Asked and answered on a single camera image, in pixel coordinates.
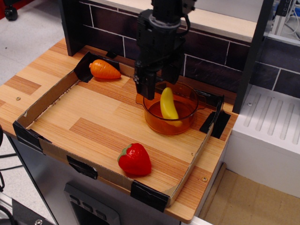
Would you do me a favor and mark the transparent orange plastic pot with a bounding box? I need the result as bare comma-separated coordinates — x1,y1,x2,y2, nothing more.
136,82,206,135

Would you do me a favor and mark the dark grey vertical post right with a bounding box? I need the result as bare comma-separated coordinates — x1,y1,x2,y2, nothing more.
232,0,274,114

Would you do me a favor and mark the yellow toy banana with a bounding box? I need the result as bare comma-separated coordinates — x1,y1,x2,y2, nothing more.
160,87,182,128

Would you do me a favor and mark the black caster wheel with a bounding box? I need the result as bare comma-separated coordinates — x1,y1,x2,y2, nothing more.
4,6,18,21

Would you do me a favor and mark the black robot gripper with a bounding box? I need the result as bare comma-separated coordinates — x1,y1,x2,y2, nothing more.
134,9,186,100

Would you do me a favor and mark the black shelf support post left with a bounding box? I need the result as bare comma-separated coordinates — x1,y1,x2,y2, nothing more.
59,0,91,56

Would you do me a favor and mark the white toy sink drainboard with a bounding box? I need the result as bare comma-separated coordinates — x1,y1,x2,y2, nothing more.
224,85,300,197

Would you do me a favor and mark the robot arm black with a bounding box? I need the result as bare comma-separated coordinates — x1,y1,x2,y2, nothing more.
134,0,195,100

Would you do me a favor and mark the orange toy carrot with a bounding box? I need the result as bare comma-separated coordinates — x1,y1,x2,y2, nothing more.
89,59,121,80

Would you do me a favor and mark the grey oven control panel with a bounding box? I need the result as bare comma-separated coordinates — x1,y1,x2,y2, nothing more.
64,184,121,225

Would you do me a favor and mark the black floor cable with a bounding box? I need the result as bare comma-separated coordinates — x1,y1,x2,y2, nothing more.
0,152,23,193

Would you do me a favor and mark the red toy strawberry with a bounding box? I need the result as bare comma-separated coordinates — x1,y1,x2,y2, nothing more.
117,143,152,176

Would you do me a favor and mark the light wooden shelf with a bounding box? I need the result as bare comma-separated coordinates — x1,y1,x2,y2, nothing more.
103,0,256,43

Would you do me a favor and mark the cardboard fence with black tape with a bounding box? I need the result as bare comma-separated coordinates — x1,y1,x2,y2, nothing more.
13,52,235,211

